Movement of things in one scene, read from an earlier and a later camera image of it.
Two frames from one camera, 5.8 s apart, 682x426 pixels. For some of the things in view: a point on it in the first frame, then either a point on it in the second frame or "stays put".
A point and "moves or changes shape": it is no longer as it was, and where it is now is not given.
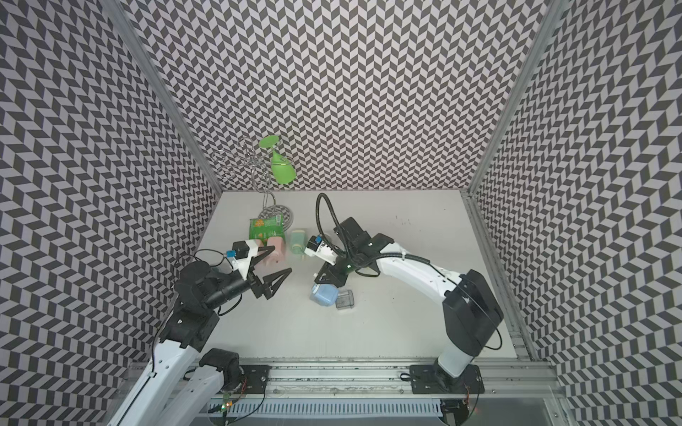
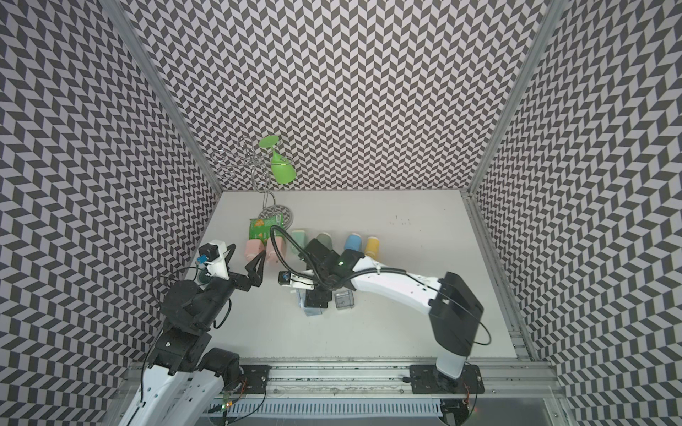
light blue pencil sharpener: [324, 295] moves or changes shape
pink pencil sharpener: [277, 256] stays put
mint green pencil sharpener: [297, 241] stays put
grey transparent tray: [344, 300] stays put
